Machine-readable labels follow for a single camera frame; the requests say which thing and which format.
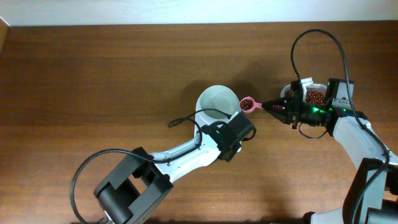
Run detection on white digital kitchen scale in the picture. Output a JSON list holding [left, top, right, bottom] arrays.
[[193, 85, 243, 153]]

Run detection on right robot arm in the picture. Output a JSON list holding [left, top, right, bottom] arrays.
[[261, 78, 397, 223]]

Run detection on pink measuring scoop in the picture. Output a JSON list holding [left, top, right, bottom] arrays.
[[239, 96, 263, 113]]

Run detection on clear plastic container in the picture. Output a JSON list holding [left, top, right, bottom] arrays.
[[280, 83, 326, 105]]

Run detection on red adzuki beans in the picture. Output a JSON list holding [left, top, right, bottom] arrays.
[[284, 90, 326, 105]]

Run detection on white round bowl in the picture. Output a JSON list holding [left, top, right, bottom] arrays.
[[195, 85, 241, 114]]

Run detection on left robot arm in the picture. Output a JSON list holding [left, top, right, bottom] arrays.
[[94, 113, 255, 224]]

